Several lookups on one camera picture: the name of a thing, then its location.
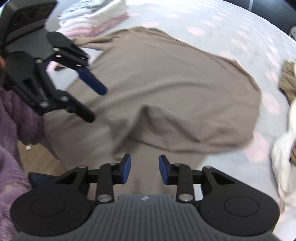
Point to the white garment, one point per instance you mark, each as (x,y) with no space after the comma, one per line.
(284,162)

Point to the stack of folded clothes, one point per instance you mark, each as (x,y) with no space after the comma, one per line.
(97,18)

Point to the brown striped garment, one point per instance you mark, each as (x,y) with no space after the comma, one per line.
(289,81)

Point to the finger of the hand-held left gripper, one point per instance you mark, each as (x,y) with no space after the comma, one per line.
(92,81)
(78,110)

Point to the person's left forearm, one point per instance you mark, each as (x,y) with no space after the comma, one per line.
(18,118)

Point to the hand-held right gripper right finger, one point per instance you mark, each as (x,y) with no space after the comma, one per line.
(163,169)

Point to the white paper scrap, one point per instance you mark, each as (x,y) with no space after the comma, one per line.
(28,147)

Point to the grey pink-dotted blanket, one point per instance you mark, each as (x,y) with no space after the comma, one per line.
(208,23)

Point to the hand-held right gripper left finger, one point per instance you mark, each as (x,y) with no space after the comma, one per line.
(126,168)

